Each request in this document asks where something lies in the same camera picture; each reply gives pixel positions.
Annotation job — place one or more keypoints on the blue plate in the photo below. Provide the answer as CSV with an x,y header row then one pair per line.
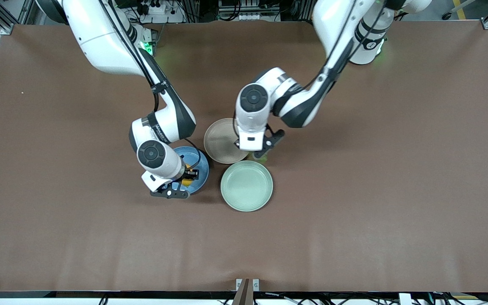
x,y
201,169

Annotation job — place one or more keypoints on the white power strip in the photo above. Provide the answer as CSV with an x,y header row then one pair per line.
x,y
159,8

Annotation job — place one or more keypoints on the green lettuce leaf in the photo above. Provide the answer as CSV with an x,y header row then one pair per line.
x,y
257,157

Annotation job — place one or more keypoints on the pale green plate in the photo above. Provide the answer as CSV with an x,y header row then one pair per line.
x,y
246,186

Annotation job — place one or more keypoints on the brown camera pole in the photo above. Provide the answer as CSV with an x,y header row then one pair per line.
x,y
243,296

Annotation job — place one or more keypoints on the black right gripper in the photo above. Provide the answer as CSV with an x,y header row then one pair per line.
x,y
188,172

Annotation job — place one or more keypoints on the beige plate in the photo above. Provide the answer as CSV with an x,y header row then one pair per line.
x,y
220,142

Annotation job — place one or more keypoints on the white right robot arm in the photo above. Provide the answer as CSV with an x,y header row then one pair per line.
x,y
100,38

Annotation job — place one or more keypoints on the white electronics box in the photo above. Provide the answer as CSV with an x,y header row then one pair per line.
x,y
248,16

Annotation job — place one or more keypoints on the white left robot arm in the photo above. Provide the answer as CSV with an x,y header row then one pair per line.
x,y
252,118

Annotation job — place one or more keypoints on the small white box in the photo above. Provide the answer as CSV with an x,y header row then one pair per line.
x,y
405,299

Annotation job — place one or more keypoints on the yellow lemon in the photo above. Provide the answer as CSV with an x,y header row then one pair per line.
x,y
187,183

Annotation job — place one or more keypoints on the small metal table bracket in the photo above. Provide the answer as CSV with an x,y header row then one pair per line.
x,y
256,284

